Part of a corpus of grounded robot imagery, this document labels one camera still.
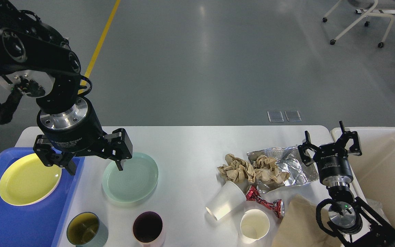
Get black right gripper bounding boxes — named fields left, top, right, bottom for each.
left=297, top=120, right=363, bottom=187

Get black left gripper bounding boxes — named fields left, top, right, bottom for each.
left=33, top=97, right=133, bottom=176

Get light green plate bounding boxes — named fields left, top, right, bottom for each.
left=102, top=153, right=159, bottom=203

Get pink mug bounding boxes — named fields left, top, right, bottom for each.
left=133, top=211, right=166, bottom=247

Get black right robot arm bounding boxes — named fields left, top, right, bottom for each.
left=298, top=121, right=395, bottom=247

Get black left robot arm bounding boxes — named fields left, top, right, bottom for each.
left=0, top=0, right=133, bottom=175

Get silver foil bag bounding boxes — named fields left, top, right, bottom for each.
left=247, top=146, right=319, bottom=194

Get floor outlet cover right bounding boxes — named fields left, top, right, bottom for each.
left=284, top=110, right=302, bottom=122

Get floor outlet cover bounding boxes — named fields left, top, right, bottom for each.
left=284, top=110, right=302, bottom=122
left=267, top=110, right=284, bottom=122

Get floor outlet cover left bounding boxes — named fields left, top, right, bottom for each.
left=267, top=110, right=284, bottom=122

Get white plastic bin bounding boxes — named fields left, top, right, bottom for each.
left=349, top=127, right=395, bottom=228

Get yellow plate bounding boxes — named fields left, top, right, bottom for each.
left=0, top=153, right=62, bottom=206

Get crumpled brown paper right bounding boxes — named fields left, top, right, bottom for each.
left=253, top=155, right=290, bottom=185

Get crumpled brown paper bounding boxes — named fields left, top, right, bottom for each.
left=253, top=155, right=290, bottom=185
left=217, top=153, right=256, bottom=184

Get red foil wrapper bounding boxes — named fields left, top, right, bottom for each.
left=246, top=185, right=284, bottom=219

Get brown paper bag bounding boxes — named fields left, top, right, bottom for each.
left=272, top=194, right=342, bottom=247

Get crumpled brown paper left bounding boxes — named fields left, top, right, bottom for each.
left=217, top=153, right=256, bottom=184

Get upright white paper cup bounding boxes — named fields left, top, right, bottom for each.
left=239, top=209, right=270, bottom=244

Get tipped white paper cup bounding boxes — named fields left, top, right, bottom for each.
left=206, top=181, right=246, bottom=220

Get blue plastic tray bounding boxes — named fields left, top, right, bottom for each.
left=0, top=147, right=84, bottom=247

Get white office chair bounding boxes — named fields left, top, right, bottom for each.
left=329, top=0, right=395, bottom=48

